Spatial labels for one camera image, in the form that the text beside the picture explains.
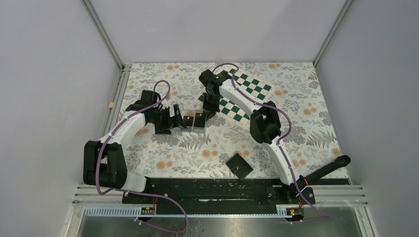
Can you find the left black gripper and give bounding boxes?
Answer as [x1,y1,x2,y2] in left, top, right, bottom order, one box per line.
[149,104,186,134]

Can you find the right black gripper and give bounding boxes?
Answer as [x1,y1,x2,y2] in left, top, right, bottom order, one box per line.
[202,92,221,121]

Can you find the black leather card holder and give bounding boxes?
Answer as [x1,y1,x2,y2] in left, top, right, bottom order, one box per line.
[225,153,253,180]

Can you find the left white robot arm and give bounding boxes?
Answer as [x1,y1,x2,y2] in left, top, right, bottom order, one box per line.
[83,90,187,203]

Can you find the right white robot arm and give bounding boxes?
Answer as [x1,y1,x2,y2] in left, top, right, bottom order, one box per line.
[199,70,307,203]

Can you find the clear acrylic card stand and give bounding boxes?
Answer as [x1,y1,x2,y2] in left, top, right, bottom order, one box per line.
[183,110,206,134]

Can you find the floral patterned table mat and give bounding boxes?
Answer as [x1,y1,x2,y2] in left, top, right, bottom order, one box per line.
[120,62,341,178]

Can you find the green white checkerboard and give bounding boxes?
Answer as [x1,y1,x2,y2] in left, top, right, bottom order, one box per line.
[198,65,273,128]

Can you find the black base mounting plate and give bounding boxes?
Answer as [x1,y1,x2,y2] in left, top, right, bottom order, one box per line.
[122,177,350,216]

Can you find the grey slotted cable duct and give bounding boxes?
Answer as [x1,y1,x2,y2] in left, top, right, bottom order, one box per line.
[84,205,305,219]

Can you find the black cylindrical handle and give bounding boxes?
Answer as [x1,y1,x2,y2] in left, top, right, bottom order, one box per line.
[305,155,351,184]

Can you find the aluminium frame rails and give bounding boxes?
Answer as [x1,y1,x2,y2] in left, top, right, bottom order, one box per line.
[83,0,377,237]

